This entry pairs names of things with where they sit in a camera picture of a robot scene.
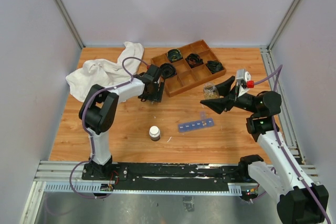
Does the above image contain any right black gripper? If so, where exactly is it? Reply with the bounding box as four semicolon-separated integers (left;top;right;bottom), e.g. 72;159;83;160
201;76;259;115

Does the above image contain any clear jar of pills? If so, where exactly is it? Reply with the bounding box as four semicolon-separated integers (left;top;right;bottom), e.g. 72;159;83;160
203;82;220;100

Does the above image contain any blue weekly pill organizer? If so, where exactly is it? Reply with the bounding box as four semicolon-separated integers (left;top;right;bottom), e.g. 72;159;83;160
177;111;215;133

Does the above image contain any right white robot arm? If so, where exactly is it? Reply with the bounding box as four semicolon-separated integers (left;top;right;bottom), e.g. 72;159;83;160
200;77;331;223

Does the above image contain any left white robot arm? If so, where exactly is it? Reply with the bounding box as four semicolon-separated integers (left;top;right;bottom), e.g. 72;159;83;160
79;65;165;180

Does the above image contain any rolled belt right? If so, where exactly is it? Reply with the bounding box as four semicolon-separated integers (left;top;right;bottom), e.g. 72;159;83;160
206;60;224;74

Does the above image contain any white cap dark bottle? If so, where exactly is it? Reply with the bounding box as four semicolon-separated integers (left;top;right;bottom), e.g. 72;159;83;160
149;126;161;142

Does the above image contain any rolled belt back left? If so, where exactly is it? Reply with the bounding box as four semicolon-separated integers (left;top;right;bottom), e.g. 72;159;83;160
166;48;183;63

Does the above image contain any rolled belt middle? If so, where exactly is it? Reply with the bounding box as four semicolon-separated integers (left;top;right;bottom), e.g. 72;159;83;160
185;54;203;68

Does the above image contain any white crumpled cloth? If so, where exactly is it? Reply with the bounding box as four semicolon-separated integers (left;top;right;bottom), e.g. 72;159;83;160
66;41;144;102

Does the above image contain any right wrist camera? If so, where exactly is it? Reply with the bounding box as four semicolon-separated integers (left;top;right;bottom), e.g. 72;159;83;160
235;69;255;98

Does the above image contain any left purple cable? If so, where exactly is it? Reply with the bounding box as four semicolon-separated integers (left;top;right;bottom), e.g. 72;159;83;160
69;56;152;199

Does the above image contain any purple cable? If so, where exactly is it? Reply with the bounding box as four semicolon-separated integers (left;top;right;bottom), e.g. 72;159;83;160
246;63;332;224
69;56;152;199

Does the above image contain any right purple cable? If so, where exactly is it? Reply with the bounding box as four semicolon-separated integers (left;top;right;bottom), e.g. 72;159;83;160
246;63;332;224

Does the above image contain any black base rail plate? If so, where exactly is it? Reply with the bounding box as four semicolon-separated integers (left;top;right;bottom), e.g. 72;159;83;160
81;162;257;191

